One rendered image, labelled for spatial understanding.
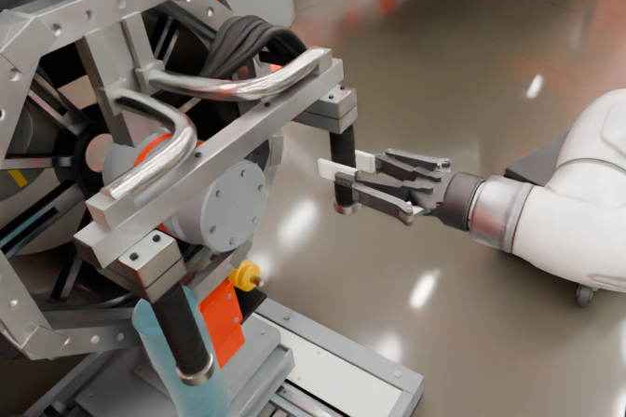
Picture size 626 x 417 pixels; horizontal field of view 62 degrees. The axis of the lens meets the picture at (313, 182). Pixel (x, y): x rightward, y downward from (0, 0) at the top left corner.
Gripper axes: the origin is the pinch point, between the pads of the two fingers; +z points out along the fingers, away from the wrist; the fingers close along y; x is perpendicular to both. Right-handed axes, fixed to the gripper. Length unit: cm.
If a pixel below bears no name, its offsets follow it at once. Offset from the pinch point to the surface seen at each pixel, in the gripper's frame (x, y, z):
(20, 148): -3, -19, 61
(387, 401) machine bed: -75, 7, -2
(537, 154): -49, 87, -10
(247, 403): -66, -15, 23
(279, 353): -68, 1, 26
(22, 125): 1, -17, 61
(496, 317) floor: -83, 50, -14
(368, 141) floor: -83, 116, 66
